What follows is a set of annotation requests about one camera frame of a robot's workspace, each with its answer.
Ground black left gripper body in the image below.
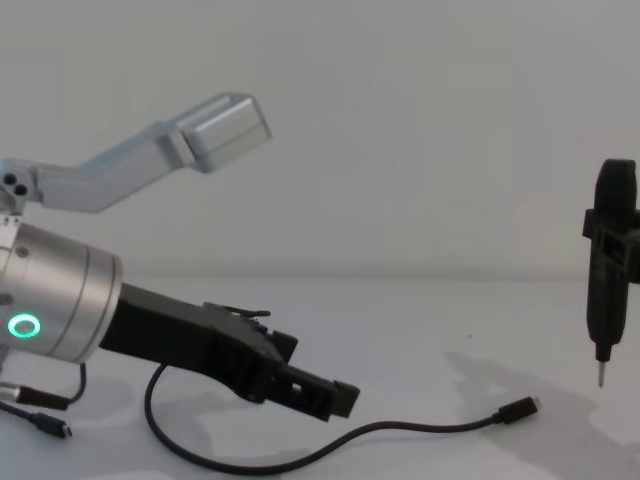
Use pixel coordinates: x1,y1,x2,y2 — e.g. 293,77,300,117
98,281,284,404

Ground black electric screwdriver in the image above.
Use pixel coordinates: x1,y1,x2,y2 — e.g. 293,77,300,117
584,158,640,390

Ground long black cable with plug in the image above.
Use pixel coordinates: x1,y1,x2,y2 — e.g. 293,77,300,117
143,361,542,474

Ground black cable with silver plug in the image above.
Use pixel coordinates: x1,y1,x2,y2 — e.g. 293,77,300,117
0,361,88,412

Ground short black cable with plug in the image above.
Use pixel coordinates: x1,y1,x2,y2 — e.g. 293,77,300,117
0,398,74,440

